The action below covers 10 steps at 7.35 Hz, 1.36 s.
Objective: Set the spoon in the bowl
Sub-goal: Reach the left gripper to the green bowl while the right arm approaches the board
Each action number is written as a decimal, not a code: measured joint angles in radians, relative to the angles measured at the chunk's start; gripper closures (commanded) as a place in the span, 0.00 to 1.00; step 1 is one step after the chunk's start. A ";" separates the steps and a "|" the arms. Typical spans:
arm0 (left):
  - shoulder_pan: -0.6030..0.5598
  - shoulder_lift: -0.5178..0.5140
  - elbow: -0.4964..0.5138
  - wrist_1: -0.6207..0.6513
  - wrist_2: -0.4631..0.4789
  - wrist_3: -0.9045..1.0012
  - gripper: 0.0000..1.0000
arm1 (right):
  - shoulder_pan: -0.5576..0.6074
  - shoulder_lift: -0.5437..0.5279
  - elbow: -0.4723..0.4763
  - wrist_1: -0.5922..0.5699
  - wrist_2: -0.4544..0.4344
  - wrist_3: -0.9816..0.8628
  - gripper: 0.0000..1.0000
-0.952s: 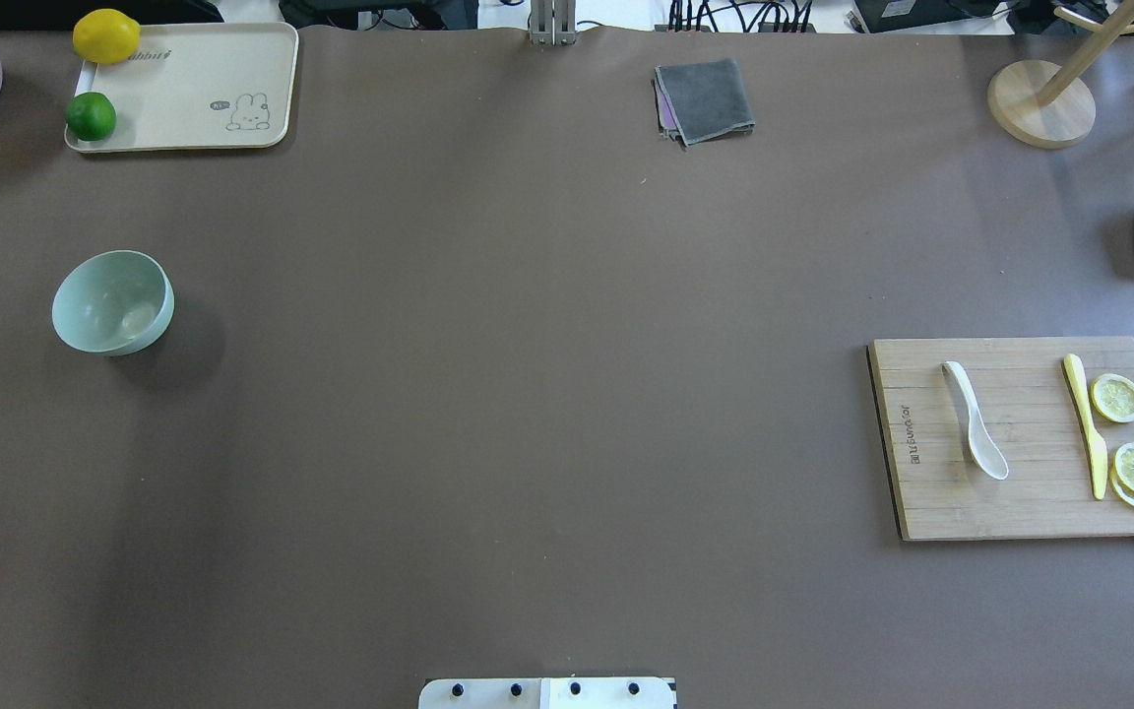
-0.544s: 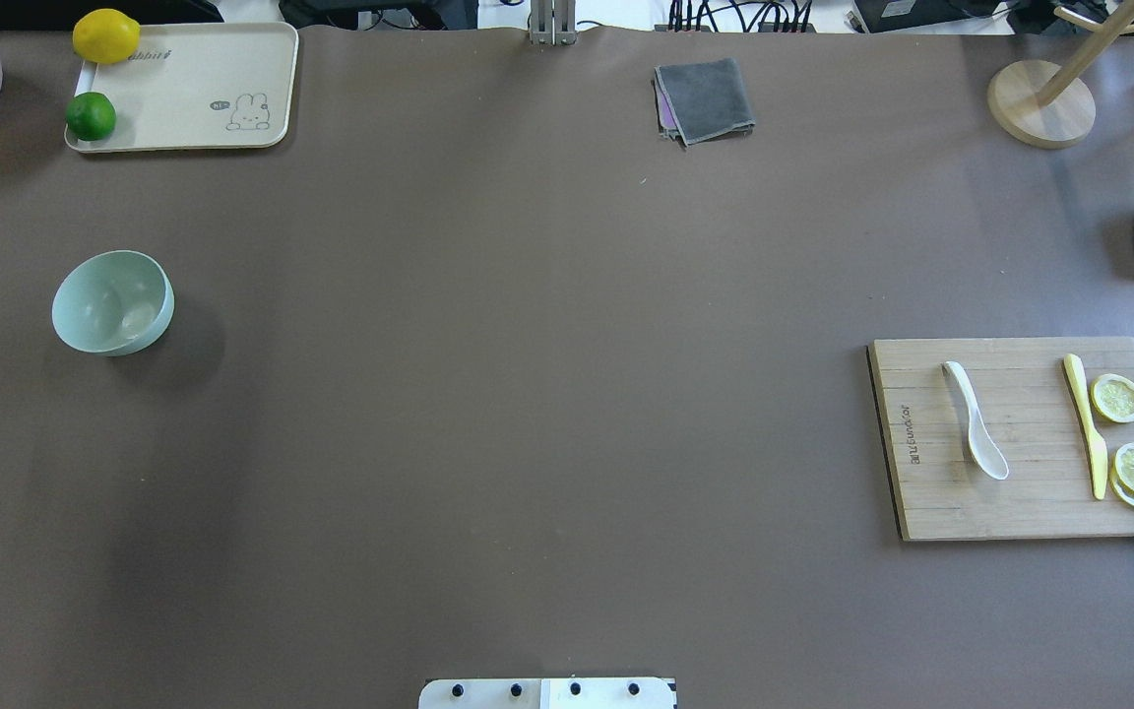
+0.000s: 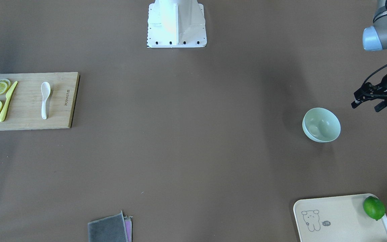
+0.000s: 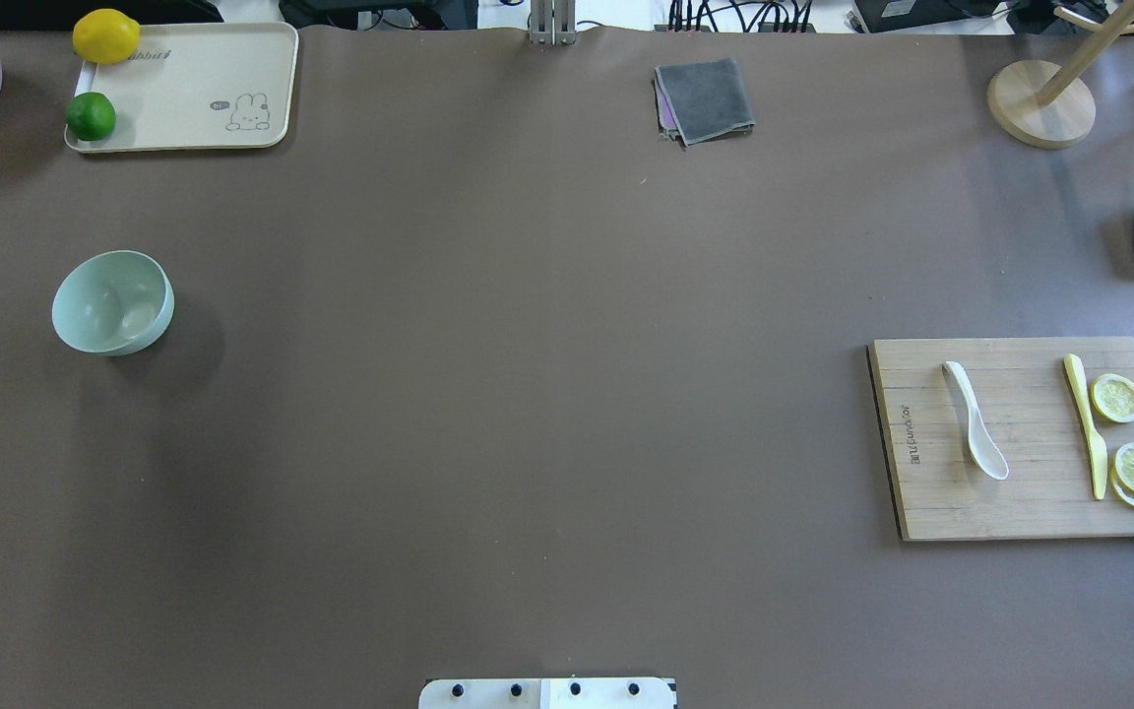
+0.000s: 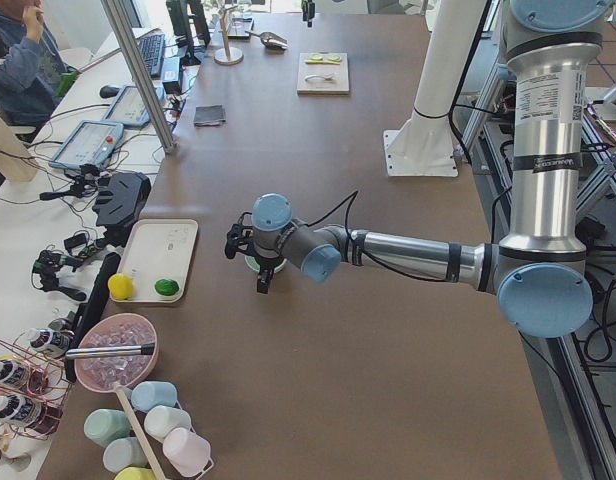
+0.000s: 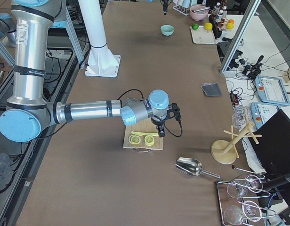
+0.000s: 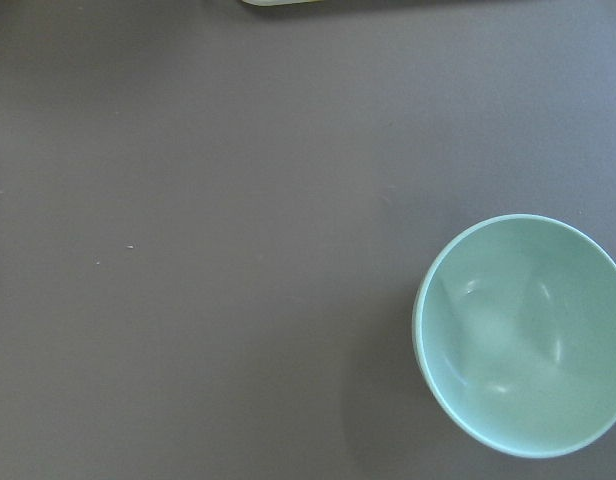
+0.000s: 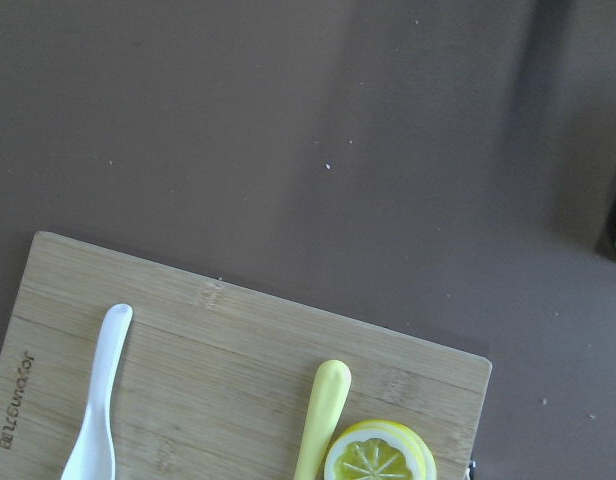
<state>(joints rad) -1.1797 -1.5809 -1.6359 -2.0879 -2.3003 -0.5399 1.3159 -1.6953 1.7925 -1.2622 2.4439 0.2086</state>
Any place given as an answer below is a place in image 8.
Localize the white ceramic spoon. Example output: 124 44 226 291
61 304 133 479

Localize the yellow plastic knife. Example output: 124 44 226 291
293 359 352 480

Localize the bamboo cutting board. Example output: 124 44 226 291
0 232 492 479

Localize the lemon slice near handle end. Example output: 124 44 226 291
323 419 437 480

